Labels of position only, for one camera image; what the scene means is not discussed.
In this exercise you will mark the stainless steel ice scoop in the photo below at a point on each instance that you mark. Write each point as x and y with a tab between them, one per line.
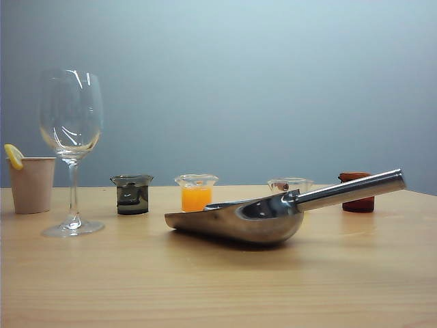
266	222

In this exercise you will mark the tall clear wine glass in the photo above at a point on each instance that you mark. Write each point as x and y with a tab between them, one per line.
70	136

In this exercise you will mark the glass beaker with orange juice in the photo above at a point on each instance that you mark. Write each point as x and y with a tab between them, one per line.
195	198

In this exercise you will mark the smoky grey glass pitcher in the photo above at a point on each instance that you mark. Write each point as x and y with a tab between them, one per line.
131	200

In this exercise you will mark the amber glass pitcher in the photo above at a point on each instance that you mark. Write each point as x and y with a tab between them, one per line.
358	205

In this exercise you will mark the beige paper cup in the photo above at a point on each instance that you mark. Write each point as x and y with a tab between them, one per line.
32	188

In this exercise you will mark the yellow lemon slice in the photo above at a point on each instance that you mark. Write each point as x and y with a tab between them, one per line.
14	156

